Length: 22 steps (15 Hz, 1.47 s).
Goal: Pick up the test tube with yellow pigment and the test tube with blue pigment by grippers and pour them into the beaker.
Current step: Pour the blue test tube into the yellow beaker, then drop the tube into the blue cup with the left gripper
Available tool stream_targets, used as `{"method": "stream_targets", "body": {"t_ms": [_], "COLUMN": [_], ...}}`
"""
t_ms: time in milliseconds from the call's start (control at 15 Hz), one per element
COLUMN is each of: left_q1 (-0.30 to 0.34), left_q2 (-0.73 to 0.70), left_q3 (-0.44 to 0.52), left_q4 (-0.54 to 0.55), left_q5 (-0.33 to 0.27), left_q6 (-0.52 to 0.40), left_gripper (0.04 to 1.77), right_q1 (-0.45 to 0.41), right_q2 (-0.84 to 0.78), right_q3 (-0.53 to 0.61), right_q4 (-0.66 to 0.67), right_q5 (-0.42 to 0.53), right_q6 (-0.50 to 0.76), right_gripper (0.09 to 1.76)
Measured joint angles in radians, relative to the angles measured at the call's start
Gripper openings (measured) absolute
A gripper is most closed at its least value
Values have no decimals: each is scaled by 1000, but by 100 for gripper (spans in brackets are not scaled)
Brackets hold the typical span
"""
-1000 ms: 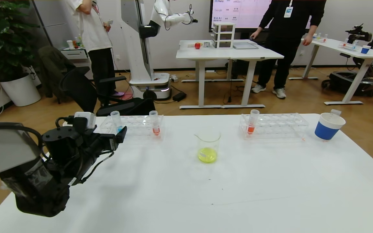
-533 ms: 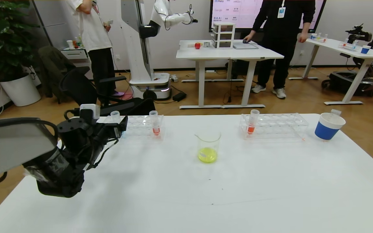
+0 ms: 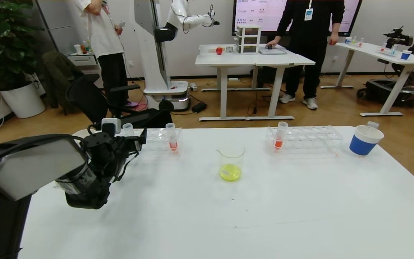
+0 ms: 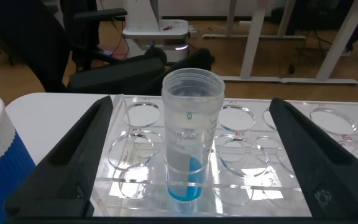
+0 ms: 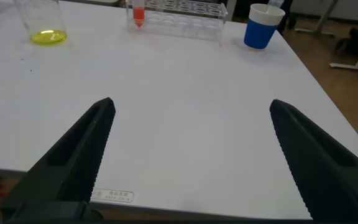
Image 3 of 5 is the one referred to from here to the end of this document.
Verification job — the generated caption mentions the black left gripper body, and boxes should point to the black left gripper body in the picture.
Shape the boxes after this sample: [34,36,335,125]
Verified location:
[123,136,142,152]

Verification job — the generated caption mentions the black wheeled robot base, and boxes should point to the black wheeled robot base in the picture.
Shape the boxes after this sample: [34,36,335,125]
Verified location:
[356,79,414,108]

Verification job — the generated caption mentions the clear acrylic tube rack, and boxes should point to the clear acrylic tube rack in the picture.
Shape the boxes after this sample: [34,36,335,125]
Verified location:
[266,126,344,156]
[135,127,183,157]

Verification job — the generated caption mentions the red pigment test tube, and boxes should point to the red pigment test tube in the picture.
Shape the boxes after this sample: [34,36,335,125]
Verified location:
[166,122,179,151]
[274,121,289,149]

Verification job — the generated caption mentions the glass beaker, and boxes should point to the glass beaker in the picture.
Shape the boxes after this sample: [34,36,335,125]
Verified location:
[216,140,246,182]

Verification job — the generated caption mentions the black office chair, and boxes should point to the black office chair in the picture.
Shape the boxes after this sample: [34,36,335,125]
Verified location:
[65,74,173,130]

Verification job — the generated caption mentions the tall white robot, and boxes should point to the tall white robot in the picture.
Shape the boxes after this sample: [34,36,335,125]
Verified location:
[134,0,220,112]

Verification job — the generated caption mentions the white drawer cabinet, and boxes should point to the white drawer cabinet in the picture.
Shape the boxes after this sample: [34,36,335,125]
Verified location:
[67,50,103,89]

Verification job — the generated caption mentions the dark olive jacket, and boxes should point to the dark olive jacket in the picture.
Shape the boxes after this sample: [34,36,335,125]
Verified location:
[42,50,85,109]

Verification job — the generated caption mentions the person in white shirt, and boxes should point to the person in white shirt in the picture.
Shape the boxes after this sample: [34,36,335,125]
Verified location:
[76,0,139,117]

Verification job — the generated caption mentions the white plant pot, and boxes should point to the white plant pot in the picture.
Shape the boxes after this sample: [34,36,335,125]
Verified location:
[0,81,46,118]

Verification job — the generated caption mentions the white drawer organiser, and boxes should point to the white drawer organiser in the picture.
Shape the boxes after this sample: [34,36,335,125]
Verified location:
[236,25,261,54]

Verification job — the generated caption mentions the grey tray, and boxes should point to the grey tray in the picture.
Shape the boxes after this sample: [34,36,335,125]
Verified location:
[258,47,287,55]

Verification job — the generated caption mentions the green leafy plant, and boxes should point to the green leafy plant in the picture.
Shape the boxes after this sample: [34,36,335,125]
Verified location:
[0,0,46,91]

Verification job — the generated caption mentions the person in black clothes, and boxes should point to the person in black clothes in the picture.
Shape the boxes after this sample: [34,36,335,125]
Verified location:
[266,0,346,110]

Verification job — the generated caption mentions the white desk with slanted legs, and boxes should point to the white desk with slanted legs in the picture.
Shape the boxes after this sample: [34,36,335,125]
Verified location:
[319,41,414,117]

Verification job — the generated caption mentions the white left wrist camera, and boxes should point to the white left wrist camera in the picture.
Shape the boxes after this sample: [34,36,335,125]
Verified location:
[101,118,122,134]

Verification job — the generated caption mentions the wall display screen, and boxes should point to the wall display screen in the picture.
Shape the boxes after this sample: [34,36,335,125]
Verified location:
[233,0,363,37]

